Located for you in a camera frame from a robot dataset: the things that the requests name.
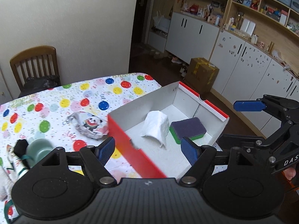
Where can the white tissue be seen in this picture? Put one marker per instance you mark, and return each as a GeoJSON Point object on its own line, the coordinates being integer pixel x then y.
{"type": "Point", "coordinates": [156, 126]}

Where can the low white cabinet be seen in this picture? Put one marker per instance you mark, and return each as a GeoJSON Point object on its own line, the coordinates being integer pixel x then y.
{"type": "Point", "coordinates": [157, 40]}

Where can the wooden wall shelf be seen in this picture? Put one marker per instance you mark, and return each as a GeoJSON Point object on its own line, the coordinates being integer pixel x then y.
{"type": "Point", "coordinates": [268, 25]}

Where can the wooden chair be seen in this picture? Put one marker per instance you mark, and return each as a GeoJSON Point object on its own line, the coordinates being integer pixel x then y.
{"type": "Point", "coordinates": [35, 51]}

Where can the white paper bag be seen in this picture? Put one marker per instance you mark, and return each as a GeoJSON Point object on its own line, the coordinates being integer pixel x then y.
{"type": "Point", "coordinates": [162, 22]}

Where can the red and white cardboard box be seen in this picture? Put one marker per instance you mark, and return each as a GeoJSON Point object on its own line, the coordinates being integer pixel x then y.
{"type": "Point", "coordinates": [140, 161]}

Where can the long white sticker cabinet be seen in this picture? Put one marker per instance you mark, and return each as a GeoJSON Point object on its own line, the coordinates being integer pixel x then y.
{"type": "Point", "coordinates": [252, 74]}

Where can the black plastic bag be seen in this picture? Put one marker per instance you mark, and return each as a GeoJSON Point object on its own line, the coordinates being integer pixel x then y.
{"type": "Point", "coordinates": [39, 82]}

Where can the white double panel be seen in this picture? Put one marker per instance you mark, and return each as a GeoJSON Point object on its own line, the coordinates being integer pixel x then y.
{"type": "Point", "coordinates": [248, 26]}

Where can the person's right hand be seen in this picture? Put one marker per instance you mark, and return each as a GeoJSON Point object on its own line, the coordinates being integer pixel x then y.
{"type": "Point", "coordinates": [289, 173]}

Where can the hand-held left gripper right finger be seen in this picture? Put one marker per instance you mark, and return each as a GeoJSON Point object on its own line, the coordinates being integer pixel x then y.
{"type": "Point", "coordinates": [188, 151]}

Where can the purple and green sponge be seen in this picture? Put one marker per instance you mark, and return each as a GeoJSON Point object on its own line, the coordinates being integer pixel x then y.
{"type": "Point", "coordinates": [186, 127]}

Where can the dark wooden door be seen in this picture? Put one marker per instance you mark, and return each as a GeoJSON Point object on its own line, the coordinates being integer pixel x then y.
{"type": "Point", "coordinates": [140, 28]}

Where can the red toy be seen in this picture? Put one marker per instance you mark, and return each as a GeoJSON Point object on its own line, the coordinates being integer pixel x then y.
{"type": "Point", "coordinates": [193, 8]}

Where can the brown cardboard box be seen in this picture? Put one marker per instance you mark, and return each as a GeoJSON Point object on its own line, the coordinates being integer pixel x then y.
{"type": "Point", "coordinates": [201, 74]}

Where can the white drawer cabinet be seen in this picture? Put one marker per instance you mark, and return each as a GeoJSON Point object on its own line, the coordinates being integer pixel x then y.
{"type": "Point", "coordinates": [4, 86]}

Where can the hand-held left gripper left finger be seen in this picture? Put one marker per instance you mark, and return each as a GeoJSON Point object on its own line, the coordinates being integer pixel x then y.
{"type": "Point", "coordinates": [106, 151]}

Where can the black and white shoe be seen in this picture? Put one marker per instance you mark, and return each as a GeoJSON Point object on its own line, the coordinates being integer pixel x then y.
{"type": "Point", "coordinates": [183, 71]}

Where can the black cloth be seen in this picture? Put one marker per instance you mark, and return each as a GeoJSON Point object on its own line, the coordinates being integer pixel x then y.
{"type": "Point", "coordinates": [21, 147]}

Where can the pink and white shoe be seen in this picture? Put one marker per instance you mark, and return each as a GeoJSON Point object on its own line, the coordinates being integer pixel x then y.
{"type": "Point", "coordinates": [176, 60]}

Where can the polka dot tablecloth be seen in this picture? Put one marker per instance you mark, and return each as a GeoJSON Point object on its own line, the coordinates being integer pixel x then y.
{"type": "Point", "coordinates": [70, 93]}

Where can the pale green cup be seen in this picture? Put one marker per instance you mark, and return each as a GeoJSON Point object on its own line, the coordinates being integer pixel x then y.
{"type": "Point", "coordinates": [38, 150]}

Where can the silver panda foil bag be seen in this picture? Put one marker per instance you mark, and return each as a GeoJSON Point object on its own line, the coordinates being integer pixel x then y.
{"type": "Point", "coordinates": [91, 123]}

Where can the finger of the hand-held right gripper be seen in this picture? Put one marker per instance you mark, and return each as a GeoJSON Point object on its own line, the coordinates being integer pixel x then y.
{"type": "Point", "coordinates": [240, 141]}
{"type": "Point", "coordinates": [247, 105]}

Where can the white two-door floor cabinet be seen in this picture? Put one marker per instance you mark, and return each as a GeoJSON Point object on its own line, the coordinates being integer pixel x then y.
{"type": "Point", "coordinates": [189, 37]}

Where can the white printed fluffy towel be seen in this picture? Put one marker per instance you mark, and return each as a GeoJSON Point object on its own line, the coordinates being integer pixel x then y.
{"type": "Point", "coordinates": [12, 170]}

